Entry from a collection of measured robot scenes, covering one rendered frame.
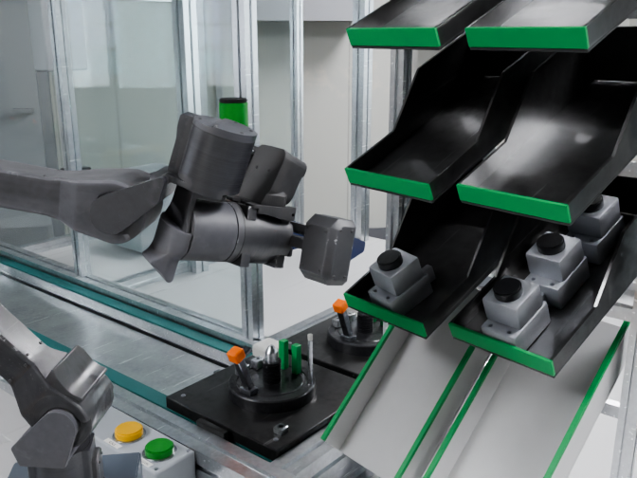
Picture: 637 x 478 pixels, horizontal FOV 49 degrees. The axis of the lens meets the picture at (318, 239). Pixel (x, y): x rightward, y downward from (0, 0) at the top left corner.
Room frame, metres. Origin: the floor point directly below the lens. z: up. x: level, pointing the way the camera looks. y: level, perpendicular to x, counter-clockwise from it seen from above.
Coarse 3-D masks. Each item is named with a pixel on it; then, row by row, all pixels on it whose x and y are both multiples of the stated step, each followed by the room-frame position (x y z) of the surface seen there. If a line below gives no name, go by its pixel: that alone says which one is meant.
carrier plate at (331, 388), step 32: (192, 384) 1.04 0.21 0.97; (224, 384) 1.04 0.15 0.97; (320, 384) 1.04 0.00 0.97; (352, 384) 1.04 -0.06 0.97; (192, 416) 0.96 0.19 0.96; (224, 416) 0.94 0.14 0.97; (256, 416) 0.94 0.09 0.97; (288, 416) 0.94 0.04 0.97; (320, 416) 0.94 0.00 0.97; (256, 448) 0.87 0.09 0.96; (288, 448) 0.87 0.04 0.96
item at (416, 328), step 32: (448, 192) 0.96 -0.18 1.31; (416, 224) 0.92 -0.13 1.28; (448, 224) 0.94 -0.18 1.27; (480, 224) 0.92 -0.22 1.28; (512, 224) 0.84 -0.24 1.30; (416, 256) 0.89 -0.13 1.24; (448, 256) 0.87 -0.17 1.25; (480, 256) 0.80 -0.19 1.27; (352, 288) 0.84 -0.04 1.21; (448, 288) 0.81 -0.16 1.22; (384, 320) 0.79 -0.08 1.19; (416, 320) 0.77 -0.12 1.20
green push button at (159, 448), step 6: (156, 438) 0.88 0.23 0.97; (162, 438) 0.88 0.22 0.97; (150, 444) 0.86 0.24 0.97; (156, 444) 0.86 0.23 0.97; (162, 444) 0.86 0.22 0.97; (168, 444) 0.86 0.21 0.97; (150, 450) 0.85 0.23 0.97; (156, 450) 0.85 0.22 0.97; (162, 450) 0.85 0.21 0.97; (168, 450) 0.85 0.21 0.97; (150, 456) 0.84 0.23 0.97; (156, 456) 0.84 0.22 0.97; (162, 456) 0.84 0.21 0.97; (168, 456) 0.85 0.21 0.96
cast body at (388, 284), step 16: (384, 256) 0.80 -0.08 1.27; (400, 256) 0.79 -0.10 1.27; (384, 272) 0.78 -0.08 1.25; (400, 272) 0.78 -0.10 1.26; (416, 272) 0.79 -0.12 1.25; (432, 272) 0.83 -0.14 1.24; (384, 288) 0.79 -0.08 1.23; (400, 288) 0.78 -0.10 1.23; (416, 288) 0.79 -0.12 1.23; (384, 304) 0.78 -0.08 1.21; (400, 304) 0.78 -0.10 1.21; (416, 304) 0.80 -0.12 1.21
